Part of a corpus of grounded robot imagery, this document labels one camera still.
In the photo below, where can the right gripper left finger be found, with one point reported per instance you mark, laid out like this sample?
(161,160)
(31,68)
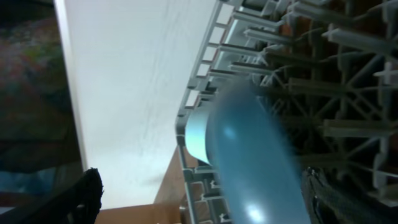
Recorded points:
(81,201)

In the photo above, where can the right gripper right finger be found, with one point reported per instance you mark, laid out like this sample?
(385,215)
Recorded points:
(328,201)

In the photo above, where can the blue plate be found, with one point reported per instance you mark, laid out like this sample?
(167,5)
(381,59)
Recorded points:
(258,174)

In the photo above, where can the light blue rice bowl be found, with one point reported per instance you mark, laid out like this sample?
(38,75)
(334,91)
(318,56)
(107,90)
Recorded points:
(195,134)

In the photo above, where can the grey dishwasher rack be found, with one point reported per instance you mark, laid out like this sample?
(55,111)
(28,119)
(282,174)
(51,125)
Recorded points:
(327,70)

